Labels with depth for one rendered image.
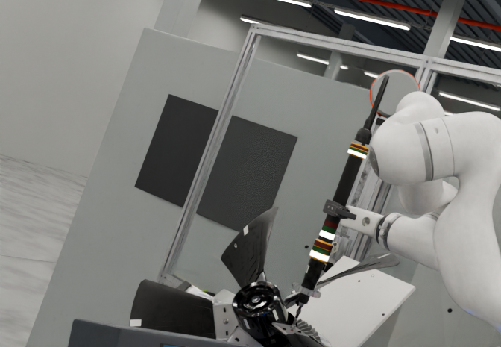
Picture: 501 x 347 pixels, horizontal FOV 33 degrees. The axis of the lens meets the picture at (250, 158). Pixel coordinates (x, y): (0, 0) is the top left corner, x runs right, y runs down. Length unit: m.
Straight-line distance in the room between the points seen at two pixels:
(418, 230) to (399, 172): 0.45
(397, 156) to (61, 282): 3.82
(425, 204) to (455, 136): 0.33
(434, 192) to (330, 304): 0.77
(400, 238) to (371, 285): 0.57
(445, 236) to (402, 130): 0.18
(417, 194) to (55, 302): 3.61
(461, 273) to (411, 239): 0.45
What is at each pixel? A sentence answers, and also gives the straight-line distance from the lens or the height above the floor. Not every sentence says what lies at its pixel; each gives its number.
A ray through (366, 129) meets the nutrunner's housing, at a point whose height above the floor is 1.69.
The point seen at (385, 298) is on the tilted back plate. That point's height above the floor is 1.30.
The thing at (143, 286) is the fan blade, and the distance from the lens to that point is 2.24.
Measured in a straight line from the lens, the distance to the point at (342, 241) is 2.58.
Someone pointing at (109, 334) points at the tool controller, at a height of 1.24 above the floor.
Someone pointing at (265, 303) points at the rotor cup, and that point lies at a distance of 2.03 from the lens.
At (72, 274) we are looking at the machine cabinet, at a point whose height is 0.58.
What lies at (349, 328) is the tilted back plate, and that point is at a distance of 2.31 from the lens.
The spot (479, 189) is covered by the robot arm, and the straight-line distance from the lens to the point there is 1.40.
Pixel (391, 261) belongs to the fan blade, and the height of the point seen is 1.42.
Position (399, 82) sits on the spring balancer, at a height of 1.92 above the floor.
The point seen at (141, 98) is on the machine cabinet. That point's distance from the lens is 4.90.
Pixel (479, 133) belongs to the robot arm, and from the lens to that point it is 1.42.
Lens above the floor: 1.52
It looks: level
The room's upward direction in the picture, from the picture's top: 20 degrees clockwise
